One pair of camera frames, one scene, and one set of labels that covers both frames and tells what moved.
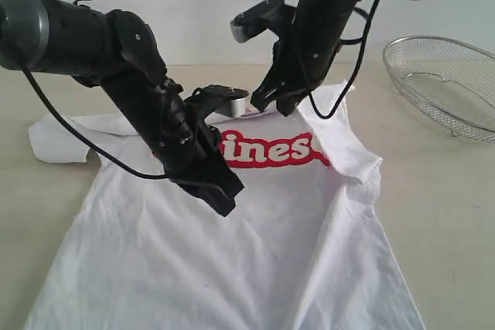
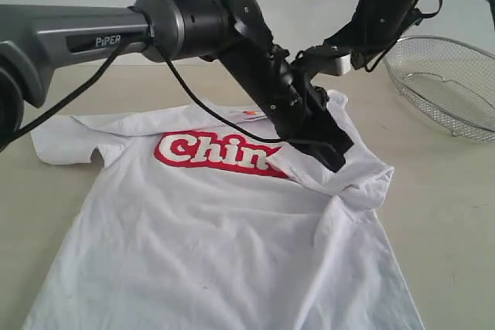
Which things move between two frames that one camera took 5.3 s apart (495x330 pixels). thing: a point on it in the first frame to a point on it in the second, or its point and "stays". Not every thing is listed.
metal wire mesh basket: (454, 83) stays
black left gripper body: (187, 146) to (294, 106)
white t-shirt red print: (305, 247) stays
